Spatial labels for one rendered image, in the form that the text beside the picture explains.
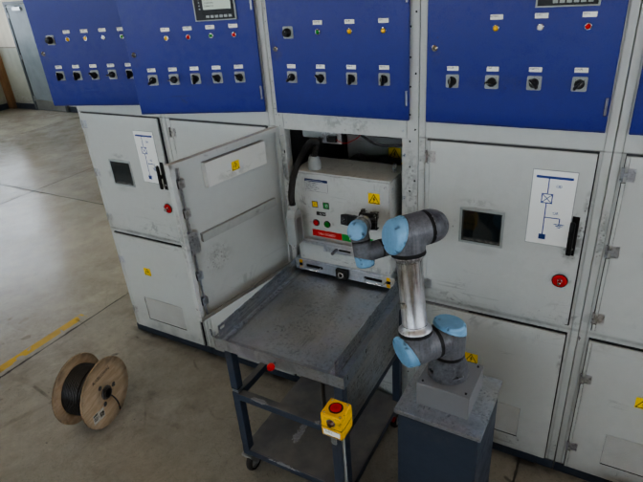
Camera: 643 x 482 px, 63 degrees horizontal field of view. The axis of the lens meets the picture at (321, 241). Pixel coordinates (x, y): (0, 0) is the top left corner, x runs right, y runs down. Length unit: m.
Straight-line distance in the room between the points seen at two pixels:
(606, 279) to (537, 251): 0.26
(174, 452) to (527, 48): 2.51
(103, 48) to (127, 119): 0.38
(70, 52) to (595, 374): 2.94
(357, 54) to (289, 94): 0.38
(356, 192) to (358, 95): 0.42
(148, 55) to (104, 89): 0.51
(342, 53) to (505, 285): 1.17
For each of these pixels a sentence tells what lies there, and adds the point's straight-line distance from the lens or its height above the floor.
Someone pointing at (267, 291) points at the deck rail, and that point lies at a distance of 2.50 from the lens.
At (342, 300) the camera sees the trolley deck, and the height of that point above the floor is 0.85.
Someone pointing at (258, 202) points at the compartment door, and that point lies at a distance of 2.51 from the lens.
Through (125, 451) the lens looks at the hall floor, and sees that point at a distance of 3.18.
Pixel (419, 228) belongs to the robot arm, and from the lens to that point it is 1.67.
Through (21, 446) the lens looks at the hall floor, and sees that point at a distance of 3.50.
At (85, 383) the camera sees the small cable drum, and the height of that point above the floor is 0.36.
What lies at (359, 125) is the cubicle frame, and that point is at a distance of 2.28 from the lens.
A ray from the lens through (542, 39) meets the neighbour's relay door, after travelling 2.00.
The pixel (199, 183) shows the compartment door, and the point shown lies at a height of 1.45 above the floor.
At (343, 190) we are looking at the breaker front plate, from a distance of 2.36.
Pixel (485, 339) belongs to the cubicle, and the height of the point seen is 0.67.
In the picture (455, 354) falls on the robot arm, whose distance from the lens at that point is 1.93.
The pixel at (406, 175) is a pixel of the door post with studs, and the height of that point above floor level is 1.41.
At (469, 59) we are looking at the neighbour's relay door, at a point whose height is 1.89.
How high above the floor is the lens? 2.19
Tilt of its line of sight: 27 degrees down
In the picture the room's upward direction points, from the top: 4 degrees counter-clockwise
